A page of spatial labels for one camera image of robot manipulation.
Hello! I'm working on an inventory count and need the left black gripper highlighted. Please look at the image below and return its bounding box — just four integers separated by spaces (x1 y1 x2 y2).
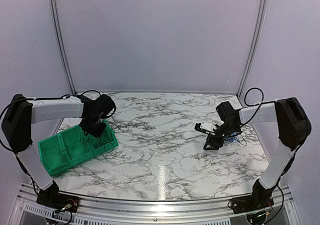
79 114 107 138

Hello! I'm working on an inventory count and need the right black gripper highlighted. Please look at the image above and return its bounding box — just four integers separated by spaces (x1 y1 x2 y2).
204 122 239 151

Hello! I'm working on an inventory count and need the thin black cable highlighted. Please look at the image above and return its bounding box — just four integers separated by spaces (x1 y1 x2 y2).
79 129 116 154

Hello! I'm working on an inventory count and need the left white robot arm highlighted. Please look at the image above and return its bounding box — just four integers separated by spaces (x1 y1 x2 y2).
0 93 117 208

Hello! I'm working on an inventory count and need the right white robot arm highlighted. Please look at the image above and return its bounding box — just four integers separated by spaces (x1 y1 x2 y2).
194 97 312 210

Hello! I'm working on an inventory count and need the green three-compartment plastic bin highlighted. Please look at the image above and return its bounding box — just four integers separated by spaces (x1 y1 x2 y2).
38 119 119 177

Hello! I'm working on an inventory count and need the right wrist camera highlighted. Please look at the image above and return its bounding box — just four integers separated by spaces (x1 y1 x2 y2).
194 122 217 133

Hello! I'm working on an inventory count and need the tangled blue cable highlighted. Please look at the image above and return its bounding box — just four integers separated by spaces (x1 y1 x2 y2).
223 131 247 147

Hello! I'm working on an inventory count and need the back aluminium frame rail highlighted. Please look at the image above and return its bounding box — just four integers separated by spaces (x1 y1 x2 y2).
77 89 237 95

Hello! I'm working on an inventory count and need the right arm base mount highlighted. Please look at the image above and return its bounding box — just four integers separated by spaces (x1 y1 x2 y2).
227 195 274 214

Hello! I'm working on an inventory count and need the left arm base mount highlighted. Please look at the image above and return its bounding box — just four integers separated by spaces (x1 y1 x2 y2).
36 193 80 213

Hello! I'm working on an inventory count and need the front aluminium rail base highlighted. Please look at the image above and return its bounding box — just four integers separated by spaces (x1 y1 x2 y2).
8 183 301 225

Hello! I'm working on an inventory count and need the left aluminium frame post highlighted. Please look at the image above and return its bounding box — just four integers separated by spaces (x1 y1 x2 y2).
48 0 77 96

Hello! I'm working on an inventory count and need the aluminium frame post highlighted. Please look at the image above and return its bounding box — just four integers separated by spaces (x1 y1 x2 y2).
236 0 268 99
48 0 77 96

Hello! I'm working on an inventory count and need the right aluminium frame post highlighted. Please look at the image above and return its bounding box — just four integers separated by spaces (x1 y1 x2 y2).
236 0 268 99

